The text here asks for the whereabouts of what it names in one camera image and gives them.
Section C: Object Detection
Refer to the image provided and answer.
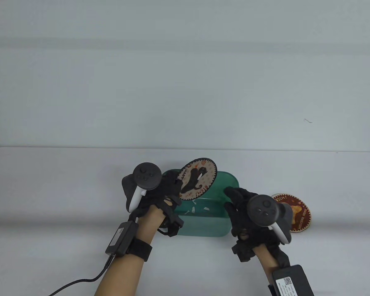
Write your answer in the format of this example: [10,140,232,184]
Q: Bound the beige coaster with black dog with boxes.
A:
[178,158,218,201]

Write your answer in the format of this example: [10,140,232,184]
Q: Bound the brown coaster with yellow dog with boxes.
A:
[271,193,312,233]

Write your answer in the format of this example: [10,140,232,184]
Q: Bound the person's left forearm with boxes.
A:
[94,205,165,296]

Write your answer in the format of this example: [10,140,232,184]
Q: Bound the person's right forearm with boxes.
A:
[253,244,279,287]

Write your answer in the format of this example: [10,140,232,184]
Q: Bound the black left wrist strap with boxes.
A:
[126,239,153,262]

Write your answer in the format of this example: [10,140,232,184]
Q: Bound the person's left hand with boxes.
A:
[133,171,184,238]

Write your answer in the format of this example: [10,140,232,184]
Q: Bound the black left wrist sensor box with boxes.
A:
[105,221,139,257]

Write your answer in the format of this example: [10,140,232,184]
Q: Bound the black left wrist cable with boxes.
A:
[48,256,114,296]

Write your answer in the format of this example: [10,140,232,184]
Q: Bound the black and white left controller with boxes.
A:
[121,162,162,214]

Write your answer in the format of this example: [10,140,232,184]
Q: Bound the black wrist sensor box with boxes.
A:
[271,265,314,296]
[105,221,139,257]

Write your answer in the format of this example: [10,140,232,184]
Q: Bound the green plastic bin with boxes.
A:
[162,170,239,238]

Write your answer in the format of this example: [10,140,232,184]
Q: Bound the black and white right controller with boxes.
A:
[247,195,294,245]

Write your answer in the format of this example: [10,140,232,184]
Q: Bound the black right wrist sensor box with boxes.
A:
[271,265,314,296]

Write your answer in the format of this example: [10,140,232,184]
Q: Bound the black and white controller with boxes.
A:
[247,195,294,245]
[121,162,162,214]

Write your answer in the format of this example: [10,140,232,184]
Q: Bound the person's right hand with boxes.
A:
[224,187,289,267]

